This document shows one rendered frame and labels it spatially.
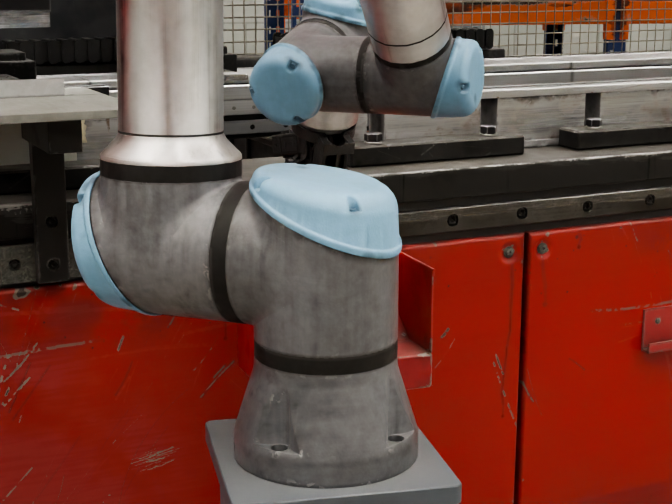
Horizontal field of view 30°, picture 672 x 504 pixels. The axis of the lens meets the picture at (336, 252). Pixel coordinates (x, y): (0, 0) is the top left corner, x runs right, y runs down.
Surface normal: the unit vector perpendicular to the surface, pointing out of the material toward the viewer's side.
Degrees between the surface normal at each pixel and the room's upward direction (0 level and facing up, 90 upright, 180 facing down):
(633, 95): 90
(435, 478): 0
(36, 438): 90
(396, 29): 129
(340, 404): 73
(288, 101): 106
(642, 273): 90
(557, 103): 90
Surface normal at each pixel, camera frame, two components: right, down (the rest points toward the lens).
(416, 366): 0.36, 0.22
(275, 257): -0.42, 0.09
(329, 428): 0.04, -0.07
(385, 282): 0.80, 0.15
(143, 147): -0.19, -0.56
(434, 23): 0.70, 0.43
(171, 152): 0.15, -0.52
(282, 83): -0.35, 0.48
